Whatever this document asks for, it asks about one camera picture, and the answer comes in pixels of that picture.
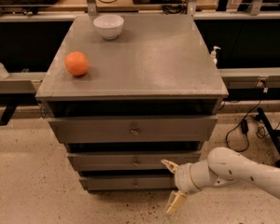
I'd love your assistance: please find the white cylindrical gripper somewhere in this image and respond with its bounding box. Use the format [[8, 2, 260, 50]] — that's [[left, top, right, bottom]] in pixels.
[[161, 159, 218, 215]]

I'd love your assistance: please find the grey drawer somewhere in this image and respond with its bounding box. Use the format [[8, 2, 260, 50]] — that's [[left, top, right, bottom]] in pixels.
[[79, 175, 175, 191], [49, 116, 217, 143], [67, 151, 201, 172]]

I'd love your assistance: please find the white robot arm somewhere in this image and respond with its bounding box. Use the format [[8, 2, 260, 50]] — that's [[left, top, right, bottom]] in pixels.
[[161, 147, 280, 215]]

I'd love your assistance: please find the grey top drawer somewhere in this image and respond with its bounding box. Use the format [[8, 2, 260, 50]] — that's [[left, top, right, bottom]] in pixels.
[[49, 116, 217, 143]]

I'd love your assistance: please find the grey bottom drawer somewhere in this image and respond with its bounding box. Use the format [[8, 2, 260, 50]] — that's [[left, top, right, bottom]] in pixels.
[[79, 175, 175, 191]]

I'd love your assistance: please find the grey wooden drawer cabinet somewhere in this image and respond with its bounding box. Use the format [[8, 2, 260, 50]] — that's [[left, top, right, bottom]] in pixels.
[[36, 14, 228, 178]]

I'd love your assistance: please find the black stand leg with wheel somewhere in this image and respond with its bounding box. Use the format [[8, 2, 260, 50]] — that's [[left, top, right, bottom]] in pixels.
[[257, 107, 280, 168]]

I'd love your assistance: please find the white pump dispenser bottle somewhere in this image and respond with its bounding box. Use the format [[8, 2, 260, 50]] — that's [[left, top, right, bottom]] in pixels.
[[210, 46, 221, 65]]

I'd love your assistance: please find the orange fruit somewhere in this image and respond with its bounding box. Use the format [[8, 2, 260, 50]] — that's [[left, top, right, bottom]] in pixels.
[[64, 51, 89, 77]]

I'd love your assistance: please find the white ceramic bowl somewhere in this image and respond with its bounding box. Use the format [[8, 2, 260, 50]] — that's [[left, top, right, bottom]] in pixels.
[[92, 14, 124, 40]]

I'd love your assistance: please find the black floor cable with adapter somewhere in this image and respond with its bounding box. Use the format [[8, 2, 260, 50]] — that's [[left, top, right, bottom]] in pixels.
[[224, 79, 269, 153]]

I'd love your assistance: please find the black bracket leg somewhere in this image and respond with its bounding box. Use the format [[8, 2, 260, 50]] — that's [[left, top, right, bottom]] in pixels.
[[0, 105, 17, 126]]

